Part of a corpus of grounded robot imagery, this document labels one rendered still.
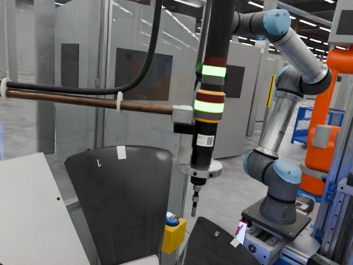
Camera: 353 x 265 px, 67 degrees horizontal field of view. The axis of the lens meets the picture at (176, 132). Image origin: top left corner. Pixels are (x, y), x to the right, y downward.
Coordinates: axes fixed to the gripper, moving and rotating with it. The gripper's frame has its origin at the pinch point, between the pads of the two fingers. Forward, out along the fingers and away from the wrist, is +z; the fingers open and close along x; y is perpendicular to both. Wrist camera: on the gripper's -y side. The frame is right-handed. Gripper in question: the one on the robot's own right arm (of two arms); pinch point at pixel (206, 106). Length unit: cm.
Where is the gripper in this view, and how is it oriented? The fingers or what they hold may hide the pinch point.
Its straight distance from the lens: 98.0
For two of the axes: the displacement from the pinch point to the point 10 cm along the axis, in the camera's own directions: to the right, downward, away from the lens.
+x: -8.3, -2.2, 5.1
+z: -1.1, 9.6, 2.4
